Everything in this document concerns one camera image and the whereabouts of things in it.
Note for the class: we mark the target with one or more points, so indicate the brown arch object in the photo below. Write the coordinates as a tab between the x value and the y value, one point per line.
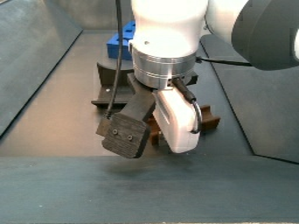
210	123

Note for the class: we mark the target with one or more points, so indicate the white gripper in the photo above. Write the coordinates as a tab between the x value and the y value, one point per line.
175	116

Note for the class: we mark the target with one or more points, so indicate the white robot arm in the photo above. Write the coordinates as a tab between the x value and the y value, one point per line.
259	27

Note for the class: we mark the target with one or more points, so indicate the dark grey curved fixture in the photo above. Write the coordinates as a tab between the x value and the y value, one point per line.
107	74

